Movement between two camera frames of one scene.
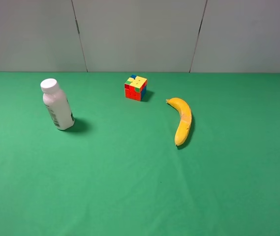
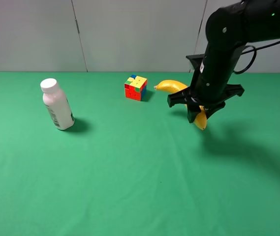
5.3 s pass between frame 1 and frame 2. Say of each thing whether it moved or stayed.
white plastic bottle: stayed
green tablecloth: stayed
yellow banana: moved
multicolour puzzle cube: stayed
